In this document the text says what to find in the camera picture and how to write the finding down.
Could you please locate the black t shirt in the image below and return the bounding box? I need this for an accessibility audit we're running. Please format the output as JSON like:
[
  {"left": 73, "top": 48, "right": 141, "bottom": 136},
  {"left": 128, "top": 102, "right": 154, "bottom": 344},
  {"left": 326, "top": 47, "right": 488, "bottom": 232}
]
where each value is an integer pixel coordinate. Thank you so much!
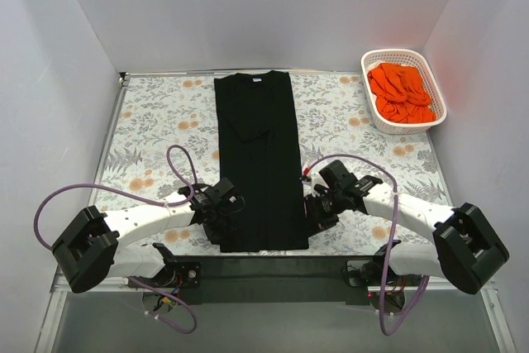
[{"left": 214, "top": 70, "right": 308, "bottom": 253}]

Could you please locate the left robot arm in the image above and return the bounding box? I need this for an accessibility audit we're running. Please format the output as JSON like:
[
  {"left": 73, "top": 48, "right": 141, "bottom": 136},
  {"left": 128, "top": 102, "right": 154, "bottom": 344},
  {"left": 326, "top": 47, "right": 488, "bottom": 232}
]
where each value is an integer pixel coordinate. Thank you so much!
[{"left": 52, "top": 196, "right": 244, "bottom": 293}]

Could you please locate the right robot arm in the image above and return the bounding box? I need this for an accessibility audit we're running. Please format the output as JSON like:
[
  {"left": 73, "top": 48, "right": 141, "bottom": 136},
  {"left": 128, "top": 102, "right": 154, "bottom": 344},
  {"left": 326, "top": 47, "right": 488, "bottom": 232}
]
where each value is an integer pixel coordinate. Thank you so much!
[{"left": 304, "top": 184, "right": 510, "bottom": 294}]

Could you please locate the floral patterned table mat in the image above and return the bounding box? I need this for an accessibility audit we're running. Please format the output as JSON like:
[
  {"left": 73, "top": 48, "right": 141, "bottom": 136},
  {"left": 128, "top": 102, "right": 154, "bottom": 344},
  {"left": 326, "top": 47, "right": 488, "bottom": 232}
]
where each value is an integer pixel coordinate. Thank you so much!
[{"left": 82, "top": 73, "right": 468, "bottom": 257}]

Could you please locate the orange t shirt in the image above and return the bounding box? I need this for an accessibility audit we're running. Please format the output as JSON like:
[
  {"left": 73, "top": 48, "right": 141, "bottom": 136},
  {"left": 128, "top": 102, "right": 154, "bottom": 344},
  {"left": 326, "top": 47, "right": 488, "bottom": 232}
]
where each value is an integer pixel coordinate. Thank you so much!
[{"left": 367, "top": 63, "right": 436, "bottom": 124}]

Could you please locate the white perforated plastic basket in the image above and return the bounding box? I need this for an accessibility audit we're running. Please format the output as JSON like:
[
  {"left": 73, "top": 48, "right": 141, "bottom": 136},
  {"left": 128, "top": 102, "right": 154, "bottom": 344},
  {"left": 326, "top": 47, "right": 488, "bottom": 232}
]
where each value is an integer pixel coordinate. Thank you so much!
[{"left": 360, "top": 49, "right": 447, "bottom": 135}]

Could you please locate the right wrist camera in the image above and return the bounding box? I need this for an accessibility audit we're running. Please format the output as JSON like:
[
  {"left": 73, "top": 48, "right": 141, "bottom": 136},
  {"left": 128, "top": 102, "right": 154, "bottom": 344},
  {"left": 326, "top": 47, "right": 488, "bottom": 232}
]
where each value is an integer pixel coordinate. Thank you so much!
[{"left": 301, "top": 160, "right": 383, "bottom": 201}]

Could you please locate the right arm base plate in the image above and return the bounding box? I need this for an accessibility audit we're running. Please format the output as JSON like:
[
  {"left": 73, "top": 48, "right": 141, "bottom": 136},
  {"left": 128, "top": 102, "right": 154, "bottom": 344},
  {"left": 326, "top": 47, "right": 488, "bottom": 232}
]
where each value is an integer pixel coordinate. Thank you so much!
[{"left": 340, "top": 260, "right": 422, "bottom": 289}]

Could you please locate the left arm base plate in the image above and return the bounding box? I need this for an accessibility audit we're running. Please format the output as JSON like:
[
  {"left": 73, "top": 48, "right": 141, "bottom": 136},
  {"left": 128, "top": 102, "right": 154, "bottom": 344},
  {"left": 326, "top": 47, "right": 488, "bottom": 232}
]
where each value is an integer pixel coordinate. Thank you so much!
[{"left": 135, "top": 261, "right": 202, "bottom": 289}]

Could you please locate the aluminium back rail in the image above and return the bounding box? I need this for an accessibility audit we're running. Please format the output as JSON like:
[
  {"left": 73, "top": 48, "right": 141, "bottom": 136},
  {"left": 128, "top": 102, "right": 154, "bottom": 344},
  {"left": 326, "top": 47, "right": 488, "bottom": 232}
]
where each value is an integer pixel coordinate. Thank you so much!
[{"left": 127, "top": 68, "right": 361, "bottom": 78}]

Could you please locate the aluminium rail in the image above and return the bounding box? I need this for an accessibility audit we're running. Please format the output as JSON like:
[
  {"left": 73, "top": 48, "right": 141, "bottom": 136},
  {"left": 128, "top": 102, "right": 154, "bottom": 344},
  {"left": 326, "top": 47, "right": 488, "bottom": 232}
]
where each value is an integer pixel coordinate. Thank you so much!
[
  {"left": 127, "top": 68, "right": 361, "bottom": 78},
  {"left": 51, "top": 255, "right": 497, "bottom": 294}
]

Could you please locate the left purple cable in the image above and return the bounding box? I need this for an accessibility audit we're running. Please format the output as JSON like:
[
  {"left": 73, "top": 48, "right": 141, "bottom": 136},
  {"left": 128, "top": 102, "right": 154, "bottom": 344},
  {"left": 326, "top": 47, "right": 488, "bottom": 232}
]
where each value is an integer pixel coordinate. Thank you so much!
[{"left": 33, "top": 144, "right": 198, "bottom": 334}]

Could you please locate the aluminium front rail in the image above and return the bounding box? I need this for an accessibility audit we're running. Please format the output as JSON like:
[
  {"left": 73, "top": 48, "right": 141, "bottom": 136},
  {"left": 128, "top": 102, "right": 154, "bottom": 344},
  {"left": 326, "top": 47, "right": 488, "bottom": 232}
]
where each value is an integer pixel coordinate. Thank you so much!
[{"left": 51, "top": 255, "right": 497, "bottom": 294}]

